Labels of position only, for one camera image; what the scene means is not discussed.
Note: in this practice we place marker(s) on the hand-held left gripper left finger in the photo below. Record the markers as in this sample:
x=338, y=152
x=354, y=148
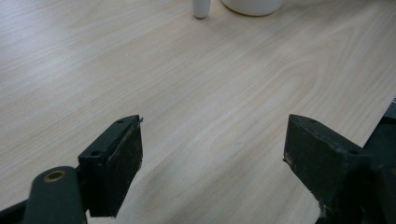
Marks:
x=109, y=174

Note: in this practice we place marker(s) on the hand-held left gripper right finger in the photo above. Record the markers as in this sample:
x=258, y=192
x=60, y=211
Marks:
x=323, y=168

